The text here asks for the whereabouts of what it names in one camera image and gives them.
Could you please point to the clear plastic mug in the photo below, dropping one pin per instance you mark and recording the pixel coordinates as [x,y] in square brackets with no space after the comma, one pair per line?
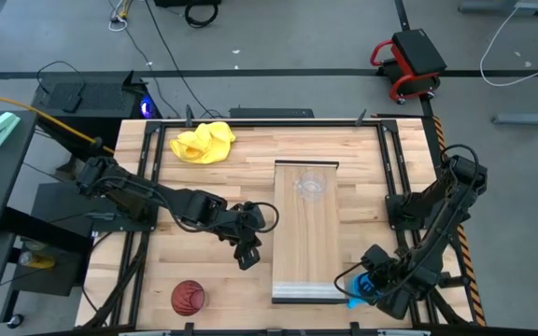
[311,186]

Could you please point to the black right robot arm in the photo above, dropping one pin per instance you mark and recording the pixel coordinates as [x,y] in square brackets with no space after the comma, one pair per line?
[437,233]

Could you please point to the black frame clamp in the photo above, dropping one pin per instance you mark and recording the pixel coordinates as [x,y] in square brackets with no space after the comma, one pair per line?
[360,119]
[189,116]

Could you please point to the wooden cutting board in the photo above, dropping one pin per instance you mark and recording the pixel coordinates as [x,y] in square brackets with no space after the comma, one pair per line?
[306,242]

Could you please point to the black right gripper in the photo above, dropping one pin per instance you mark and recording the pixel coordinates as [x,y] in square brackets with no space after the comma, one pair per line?
[376,261]

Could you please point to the blue plastic mug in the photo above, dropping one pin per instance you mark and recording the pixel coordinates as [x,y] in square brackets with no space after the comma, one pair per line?
[355,285]

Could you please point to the grey metal desk foot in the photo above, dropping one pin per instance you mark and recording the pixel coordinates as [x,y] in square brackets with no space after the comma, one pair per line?
[502,7]
[530,119]

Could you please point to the yellow black hazard strip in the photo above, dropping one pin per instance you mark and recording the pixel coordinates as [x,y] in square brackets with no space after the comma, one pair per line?
[442,140]

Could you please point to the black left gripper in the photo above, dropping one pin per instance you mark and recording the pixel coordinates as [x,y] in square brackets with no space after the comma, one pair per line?
[248,256]

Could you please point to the black equipment cart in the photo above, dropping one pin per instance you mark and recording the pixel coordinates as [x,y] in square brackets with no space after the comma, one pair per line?
[59,280]

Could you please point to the yellow cloth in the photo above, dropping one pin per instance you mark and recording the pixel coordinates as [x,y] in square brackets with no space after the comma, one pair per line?
[203,142]

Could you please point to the black power strip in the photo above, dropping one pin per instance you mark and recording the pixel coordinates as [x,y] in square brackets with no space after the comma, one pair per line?
[269,113]

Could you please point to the yellow clear bottle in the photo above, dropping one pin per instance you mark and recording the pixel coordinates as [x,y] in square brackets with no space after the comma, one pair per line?
[40,261]

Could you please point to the red black rolling stool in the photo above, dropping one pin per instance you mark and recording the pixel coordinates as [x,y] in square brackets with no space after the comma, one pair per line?
[416,51]

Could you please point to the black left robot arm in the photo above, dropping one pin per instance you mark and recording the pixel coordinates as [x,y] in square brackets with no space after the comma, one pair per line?
[180,205]

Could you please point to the black computer tower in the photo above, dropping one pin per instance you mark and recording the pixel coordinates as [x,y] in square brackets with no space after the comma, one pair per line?
[91,100]

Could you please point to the black frame bracket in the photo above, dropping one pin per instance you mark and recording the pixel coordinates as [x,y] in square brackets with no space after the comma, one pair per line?
[453,281]

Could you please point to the mint green stapler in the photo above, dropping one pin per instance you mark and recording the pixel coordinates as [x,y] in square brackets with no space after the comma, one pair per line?
[0,128]

